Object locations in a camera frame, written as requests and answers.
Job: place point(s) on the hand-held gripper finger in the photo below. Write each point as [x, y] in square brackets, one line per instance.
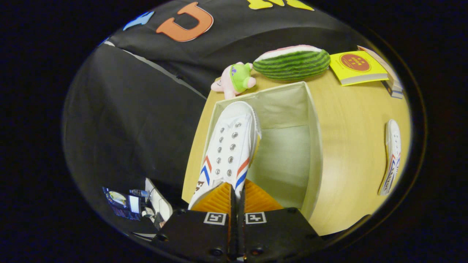
[241, 208]
[233, 208]

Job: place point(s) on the white striped canvas shoe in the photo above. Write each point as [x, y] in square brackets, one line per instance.
[230, 146]
[393, 153]

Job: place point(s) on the beige fabric storage box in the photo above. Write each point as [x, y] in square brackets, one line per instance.
[285, 157]

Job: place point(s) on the blue printed box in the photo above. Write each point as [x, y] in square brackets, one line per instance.
[119, 202]

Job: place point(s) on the white plastic device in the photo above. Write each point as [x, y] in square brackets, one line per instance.
[161, 202]

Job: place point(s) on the pink and green plush toy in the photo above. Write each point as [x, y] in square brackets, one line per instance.
[236, 78]

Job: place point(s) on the black backdrop cloth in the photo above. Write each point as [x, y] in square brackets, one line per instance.
[139, 117]

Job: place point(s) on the watermelon slice plush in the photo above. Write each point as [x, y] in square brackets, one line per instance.
[292, 64]

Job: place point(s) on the yellow book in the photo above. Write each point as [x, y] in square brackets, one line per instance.
[356, 67]

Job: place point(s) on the grey blue book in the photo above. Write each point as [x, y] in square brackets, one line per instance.
[395, 91]

